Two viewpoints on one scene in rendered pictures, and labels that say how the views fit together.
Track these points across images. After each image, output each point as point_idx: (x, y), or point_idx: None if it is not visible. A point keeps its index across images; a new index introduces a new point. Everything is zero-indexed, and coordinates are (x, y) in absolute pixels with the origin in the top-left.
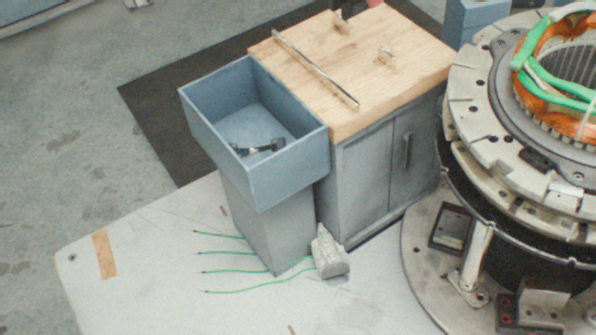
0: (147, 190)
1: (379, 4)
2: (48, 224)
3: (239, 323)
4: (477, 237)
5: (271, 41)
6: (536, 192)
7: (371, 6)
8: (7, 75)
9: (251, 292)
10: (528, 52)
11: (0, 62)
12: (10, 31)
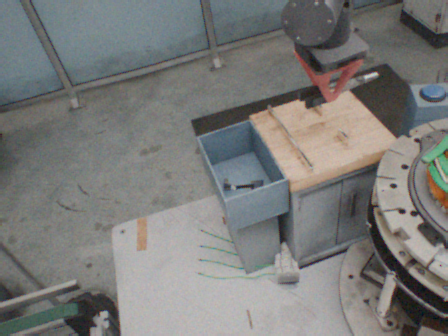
0: (196, 192)
1: (334, 100)
2: (130, 203)
3: (215, 300)
4: (388, 279)
5: (266, 112)
6: (424, 258)
7: (327, 101)
8: (126, 102)
9: (228, 281)
10: (439, 151)
11: (123, 93)
12: (132, 74)
